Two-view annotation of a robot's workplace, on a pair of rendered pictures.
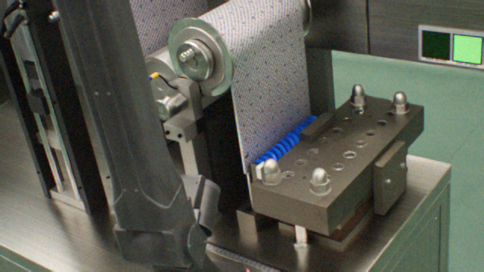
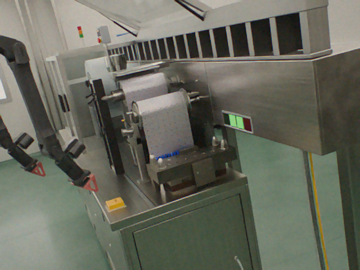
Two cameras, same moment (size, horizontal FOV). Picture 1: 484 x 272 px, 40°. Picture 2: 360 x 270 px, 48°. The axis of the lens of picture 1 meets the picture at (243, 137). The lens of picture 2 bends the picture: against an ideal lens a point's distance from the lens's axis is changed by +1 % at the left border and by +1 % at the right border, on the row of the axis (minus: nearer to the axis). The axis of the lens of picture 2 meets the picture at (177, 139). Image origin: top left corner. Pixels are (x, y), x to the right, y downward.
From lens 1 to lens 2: 1.17 m
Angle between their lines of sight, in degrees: 32
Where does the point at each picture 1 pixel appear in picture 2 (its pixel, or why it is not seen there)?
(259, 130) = (160, 145)
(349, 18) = (208, 107)
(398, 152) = (206, 161)
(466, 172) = not seen: outside the picture
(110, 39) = (24, 90)
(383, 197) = (196, 178)
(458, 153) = not seen: outside the picture
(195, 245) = (55, 152)
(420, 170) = (232, 176)
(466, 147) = not seen: outside the picture
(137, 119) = (33, 111)
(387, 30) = (216, 112)
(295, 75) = (182, 128)
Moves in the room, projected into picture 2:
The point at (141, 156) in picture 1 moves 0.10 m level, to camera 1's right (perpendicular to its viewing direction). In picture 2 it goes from (35, 121) to (55, 119)
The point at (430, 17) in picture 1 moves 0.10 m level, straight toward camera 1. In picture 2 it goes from (224, 107) to (209, 112)
